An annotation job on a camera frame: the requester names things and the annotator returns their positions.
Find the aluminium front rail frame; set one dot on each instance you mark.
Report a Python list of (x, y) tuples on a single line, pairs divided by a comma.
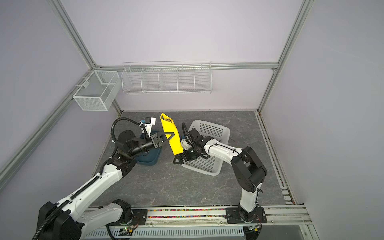
[(173, 217)]

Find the teal plastic tray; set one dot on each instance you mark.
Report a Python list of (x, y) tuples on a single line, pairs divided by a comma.
[(150, 158)]

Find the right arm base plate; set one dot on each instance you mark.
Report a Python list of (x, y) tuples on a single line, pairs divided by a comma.
[(238, 215)]

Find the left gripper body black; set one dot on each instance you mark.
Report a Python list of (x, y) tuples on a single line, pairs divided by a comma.
[(156, 145)]

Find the white wire wall shelf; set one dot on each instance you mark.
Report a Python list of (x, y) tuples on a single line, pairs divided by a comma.
[(167, 77)]

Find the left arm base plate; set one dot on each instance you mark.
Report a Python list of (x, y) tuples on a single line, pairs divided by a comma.
[(134, 217)]

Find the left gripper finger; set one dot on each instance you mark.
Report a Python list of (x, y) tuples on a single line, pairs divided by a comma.
[(168, 135), (164, 141)]

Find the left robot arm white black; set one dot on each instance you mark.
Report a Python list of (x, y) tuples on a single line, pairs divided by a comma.
[(65, 219)]

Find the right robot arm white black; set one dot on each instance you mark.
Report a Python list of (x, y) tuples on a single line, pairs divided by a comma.
[(249, 170)]

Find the white vent grille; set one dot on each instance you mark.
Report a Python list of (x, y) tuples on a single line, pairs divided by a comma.
[(166, 233)]

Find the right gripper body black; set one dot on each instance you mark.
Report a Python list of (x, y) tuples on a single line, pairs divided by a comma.
[(191, 154)]

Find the yellow paper napkin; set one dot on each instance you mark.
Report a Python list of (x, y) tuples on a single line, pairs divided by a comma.
[(169, 126)]

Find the white mesh wall box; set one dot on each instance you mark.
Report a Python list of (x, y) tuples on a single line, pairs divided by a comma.
[(98, 91)]

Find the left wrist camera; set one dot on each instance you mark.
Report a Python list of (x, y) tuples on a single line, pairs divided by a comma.
[(147, 121)]

